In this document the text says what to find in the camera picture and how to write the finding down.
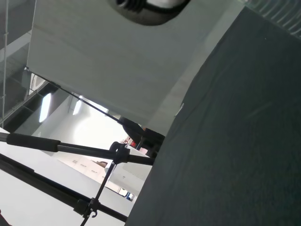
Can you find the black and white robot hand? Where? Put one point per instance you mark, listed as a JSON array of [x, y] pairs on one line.
[[145, 17]]

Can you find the white backdrop board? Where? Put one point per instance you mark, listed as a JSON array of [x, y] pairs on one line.
[[105, 58]]

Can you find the person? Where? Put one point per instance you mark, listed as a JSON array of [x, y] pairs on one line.
[[150, 139]]

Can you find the black bench cloth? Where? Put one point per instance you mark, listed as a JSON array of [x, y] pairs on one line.
[[235, 141]]

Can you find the black tripod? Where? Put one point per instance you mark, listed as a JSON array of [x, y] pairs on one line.
[[33, 142]]

